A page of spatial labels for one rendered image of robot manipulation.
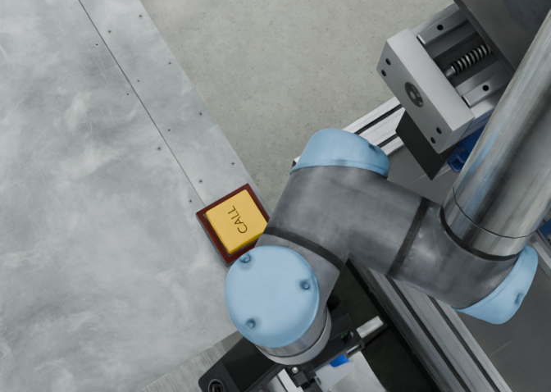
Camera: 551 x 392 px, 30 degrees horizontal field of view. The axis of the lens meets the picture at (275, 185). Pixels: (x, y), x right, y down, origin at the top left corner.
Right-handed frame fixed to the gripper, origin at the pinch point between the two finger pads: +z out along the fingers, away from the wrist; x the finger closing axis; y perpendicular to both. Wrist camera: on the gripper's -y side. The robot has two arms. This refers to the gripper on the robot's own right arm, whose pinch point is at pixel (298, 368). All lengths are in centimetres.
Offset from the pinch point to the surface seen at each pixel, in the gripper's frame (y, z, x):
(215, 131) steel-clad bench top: 6.8, 10.8, 34.8
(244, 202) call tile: 5.0, 8.4, 23.1
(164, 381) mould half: -14.1, 3.1, 7.8
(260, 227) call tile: 5.0, 8.9, 19.4
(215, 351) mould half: -7.3, 3.7, 7.7
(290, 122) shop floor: 24, 91, 63
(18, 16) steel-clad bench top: -7, 5, 62
